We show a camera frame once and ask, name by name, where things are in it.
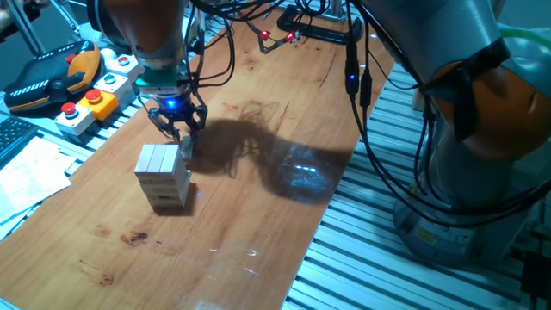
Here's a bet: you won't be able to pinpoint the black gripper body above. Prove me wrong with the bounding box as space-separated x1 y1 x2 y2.
155 92 195 121

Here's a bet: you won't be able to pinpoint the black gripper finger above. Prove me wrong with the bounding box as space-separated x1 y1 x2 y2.
148 107 182 144
188 105 209 141

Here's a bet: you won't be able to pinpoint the single wooden Jenga block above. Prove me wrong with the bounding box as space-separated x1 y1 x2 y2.
180 135 195 162

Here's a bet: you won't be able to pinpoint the white box red button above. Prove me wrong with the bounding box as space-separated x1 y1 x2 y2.
105 53 145 83
53 102 96 138

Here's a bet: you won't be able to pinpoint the white box green button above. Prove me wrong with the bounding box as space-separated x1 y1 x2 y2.
92 71 136 104

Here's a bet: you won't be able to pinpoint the yellow box red button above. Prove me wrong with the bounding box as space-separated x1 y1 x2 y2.
76 88 120 122

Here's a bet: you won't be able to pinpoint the small white round object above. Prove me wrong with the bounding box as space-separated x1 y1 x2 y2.
99 46 118 64

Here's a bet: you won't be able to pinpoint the orange black teach pendant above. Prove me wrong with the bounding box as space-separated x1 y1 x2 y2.
3 40 102 114

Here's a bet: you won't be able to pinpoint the glossy wood grain mat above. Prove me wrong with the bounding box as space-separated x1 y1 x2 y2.
0 8 395 310

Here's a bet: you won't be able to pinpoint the grey metal stand bar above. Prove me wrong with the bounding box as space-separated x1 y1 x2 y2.
4 0 46 57
49 0 82 34

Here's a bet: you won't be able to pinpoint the white paper sheets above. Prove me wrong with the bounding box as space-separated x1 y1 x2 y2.
0 136 77 225

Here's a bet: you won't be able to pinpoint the black computer keyboard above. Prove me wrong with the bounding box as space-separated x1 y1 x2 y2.
0 115 40 167

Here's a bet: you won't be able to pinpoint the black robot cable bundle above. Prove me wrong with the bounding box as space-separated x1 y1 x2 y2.
184 0 551 229

